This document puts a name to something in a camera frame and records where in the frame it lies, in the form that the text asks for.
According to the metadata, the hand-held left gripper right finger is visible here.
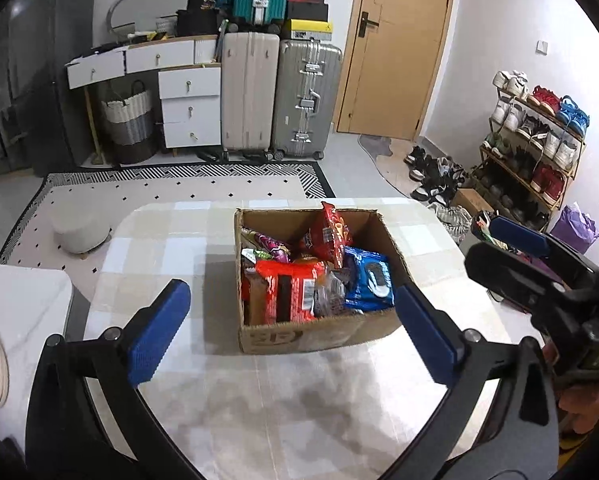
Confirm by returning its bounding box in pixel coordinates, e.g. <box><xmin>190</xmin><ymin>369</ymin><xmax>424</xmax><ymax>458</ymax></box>
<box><xmin>395</xmin><ymin>282</ymin><xmax>563</xmax><ymax>480</ymax></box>

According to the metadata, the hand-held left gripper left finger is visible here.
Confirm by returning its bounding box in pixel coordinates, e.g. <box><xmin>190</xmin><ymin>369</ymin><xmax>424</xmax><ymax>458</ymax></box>
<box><xmin>24</xmin><ymin>278</ymin><xmax>193</xmax><ymax>480</ymax></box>

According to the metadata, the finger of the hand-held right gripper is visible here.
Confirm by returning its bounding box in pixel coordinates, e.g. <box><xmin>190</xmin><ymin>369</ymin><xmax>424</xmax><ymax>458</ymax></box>
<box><xmin>489</xmin><ymin>216</ymin><xmax>599</xmax><ymax>286</ymax></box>
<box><xmin>465</xmin><ymin>242</ymin><xmax>583</xmax><ymax>332</ymax></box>

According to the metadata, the blue cookie packet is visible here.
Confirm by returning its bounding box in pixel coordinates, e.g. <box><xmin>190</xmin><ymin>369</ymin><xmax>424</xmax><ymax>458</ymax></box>
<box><xmin>342</xmin><ymin>246</ymin><xmax>396</xmax><ymax>313</ymax></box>

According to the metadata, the purple white snack packet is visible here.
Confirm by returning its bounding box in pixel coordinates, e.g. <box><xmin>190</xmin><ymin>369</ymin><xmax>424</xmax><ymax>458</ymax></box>
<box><xmin>312</xmin><ymin>270</ymin><xmax>363</xmax><ymax>318</ymax></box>

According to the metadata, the brown cardboard box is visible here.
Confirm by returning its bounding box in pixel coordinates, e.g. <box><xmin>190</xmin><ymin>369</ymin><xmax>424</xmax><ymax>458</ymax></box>
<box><xmin>234</xmin><ymin>207</ymin><xmax>410</xmax><ymax>356</ymax></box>

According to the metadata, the red chips bag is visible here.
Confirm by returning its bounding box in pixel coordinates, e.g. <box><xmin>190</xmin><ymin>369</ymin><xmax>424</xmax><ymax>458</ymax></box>
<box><xmin>299</xmin><ymin>201</ymin><xmax>354</xmax><ymax>268</ymax></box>

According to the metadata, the purple candy packet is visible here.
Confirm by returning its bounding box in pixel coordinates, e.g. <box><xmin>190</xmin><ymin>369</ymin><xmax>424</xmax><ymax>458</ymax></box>
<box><xmin>242</xmin><ymin>227</ymin><xmax>293</xmax><ymax>263</ymax></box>

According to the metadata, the red chocolate wafer packet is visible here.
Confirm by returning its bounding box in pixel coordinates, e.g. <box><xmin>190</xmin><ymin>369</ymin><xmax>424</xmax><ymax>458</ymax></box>
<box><xmin>254</xmin><ymin>259</ymin><xmax>330</xmax><ymax>323</ymax></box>

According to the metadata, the person's right hand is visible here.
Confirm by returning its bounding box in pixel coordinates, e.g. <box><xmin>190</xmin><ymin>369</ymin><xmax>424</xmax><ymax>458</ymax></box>
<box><xmin>557</xmin><ymin>382</ymin><xmax>599</xmax><ymax>436</ymax></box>

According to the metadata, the small cardboard box with clutter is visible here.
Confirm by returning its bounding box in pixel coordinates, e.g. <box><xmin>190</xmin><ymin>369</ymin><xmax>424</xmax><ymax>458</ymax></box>
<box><xmin>452</xmin><ymin>187</ymin><xmax>510</xmax><ymax>251</ymax></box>

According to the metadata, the purple bag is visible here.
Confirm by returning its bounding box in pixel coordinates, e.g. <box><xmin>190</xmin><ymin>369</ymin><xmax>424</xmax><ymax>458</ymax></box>
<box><xmin>549</xmin><ymin>202</ymin><xmax>599</xmax><ymax>256</ymax></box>

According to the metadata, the wooden shoe rack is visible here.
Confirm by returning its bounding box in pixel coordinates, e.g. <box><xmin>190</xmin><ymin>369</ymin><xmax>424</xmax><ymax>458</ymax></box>
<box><xmin>472</xmin><ymin>85</ymin><xmax>587</xmax><ymax>231</ymax></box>

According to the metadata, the pile of black white shoes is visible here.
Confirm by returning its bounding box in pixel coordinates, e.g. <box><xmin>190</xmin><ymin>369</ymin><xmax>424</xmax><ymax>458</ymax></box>
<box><xmin>403</xmin><ymin>145</ymin><xmax>475</xmax><ymax>241</ymax></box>

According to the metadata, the white stool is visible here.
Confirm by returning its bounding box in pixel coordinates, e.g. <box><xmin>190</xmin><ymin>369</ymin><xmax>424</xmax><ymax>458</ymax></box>
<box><xmin>48</xmin><ymin>207</ymin><xmax>113</xmax><ymax>260</ymax></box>

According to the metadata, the white marble side table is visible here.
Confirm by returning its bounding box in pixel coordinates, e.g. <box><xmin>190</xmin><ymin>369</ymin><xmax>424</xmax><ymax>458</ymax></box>
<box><xmin>0</xmin><ymin>262</ymin><xmax>75</xmax><ymax>436</ymax></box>

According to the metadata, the grey doormat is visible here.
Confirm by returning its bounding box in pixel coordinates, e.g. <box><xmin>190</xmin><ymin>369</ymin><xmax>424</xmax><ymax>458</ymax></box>
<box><xmin>358</xmin><ymin>133</ymin><xmax>430</xmax><ymax>198</ymax></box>

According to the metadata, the woven laundry basket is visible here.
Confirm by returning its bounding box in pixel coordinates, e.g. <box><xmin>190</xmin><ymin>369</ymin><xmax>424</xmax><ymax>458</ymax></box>
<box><xmin>100</xmin><ymin>80</ymin><xmax>159</xmax><ymax>165</ymax></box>

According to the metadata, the wooden door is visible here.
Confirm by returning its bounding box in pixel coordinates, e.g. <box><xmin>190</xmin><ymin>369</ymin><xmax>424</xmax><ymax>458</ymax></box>
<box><xmin>333</xmin><ymin>0</ymin><xmax>457</xmax><ymax>142</ymax></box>

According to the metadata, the white drawer desk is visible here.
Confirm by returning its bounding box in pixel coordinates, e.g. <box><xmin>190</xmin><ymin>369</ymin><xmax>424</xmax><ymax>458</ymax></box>
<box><xmin>66</xmin><ymin>35</ymin><xmax>224</xmax><ymax>150</ymax></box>

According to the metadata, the beige suitcase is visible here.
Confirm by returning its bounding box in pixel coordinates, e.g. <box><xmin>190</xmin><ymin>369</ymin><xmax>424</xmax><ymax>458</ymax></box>
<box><xmin>220</xmin><ymin>31</ymin><xmax>280</xmax><ymax>158</ymax></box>

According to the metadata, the silver suitcase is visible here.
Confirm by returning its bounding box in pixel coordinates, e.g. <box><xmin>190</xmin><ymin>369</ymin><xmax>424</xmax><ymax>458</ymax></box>
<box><xmin>270</xmin><ymin>39</ymin><xmax>343</xmax><ymax>161</ymax></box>

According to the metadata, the grey fridge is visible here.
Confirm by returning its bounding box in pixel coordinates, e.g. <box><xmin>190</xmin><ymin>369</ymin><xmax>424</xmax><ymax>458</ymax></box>
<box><xmin>0</xmin><ymin>0</ymin><xmax>98</xmax><ymax>176</ymax></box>

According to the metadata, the plain black shoe box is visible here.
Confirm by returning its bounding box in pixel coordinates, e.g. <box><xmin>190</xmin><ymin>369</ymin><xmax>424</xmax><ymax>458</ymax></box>
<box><xmin>286</xmin><ymin>2</ymin><xmax>329</xmax><ymax>22</ymax></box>

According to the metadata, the black storage box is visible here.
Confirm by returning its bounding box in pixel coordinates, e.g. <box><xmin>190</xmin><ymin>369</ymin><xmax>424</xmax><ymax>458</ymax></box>
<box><xmin>176</xmin><ymin>9</ymin><xmax>221</xmax><ymax>37</ymax></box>

